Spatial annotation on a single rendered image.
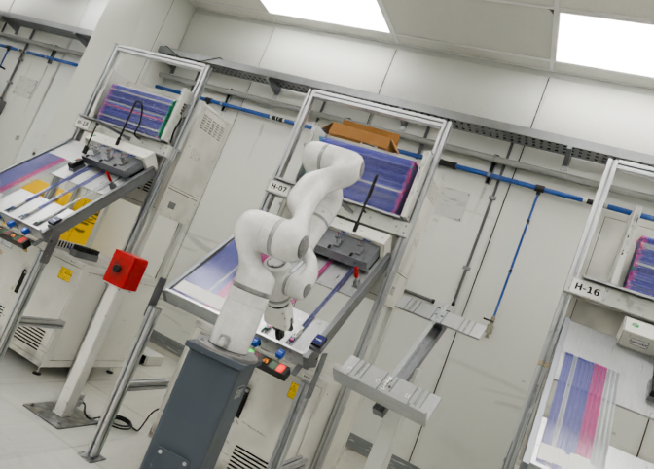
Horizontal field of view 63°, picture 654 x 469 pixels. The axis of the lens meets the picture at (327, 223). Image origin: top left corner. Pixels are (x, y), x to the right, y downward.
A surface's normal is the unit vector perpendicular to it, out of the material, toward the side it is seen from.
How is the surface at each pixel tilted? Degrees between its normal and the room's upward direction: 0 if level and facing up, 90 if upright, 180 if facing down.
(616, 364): 44
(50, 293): 90
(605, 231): 90
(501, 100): 90
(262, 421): 90
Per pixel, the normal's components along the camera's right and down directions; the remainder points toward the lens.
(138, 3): -0.34, -0.24
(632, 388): 0.03, -0.83
